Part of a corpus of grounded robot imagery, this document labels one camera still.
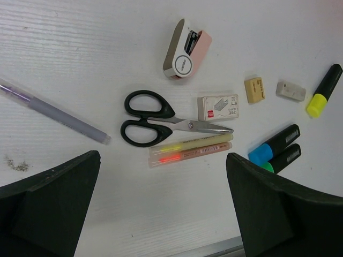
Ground white staples box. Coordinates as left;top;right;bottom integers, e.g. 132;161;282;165
197;94;239;122

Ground aluminium rail frame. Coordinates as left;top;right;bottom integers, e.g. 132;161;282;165
180;236;245;256

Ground orange slim highlighter pen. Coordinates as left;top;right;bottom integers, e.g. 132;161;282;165
148;142;232;168

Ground pink white mini stapler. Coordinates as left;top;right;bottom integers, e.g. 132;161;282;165
162;19;212;80

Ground yellow capped black highlighter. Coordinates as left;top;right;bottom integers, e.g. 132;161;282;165
306;64;342;118

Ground grey white eraser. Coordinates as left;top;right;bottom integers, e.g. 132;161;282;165
275;81;307;102

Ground blue capped black highlighter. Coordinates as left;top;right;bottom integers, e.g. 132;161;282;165
248;124;300;167

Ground purple slim highlighter pen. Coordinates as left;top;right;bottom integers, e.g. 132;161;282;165
1;79;110;145

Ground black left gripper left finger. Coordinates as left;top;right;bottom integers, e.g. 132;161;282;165
1;150;101;256

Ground yellow slim highlighter pen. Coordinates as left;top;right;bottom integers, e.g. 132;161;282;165
149;133;233;156

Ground tan eraser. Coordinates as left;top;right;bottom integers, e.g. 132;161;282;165
244;77;265;104

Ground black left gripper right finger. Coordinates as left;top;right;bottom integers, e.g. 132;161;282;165
226;153;342;256

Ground green capped black highlighter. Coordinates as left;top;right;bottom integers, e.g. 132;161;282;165
262;143;302;174

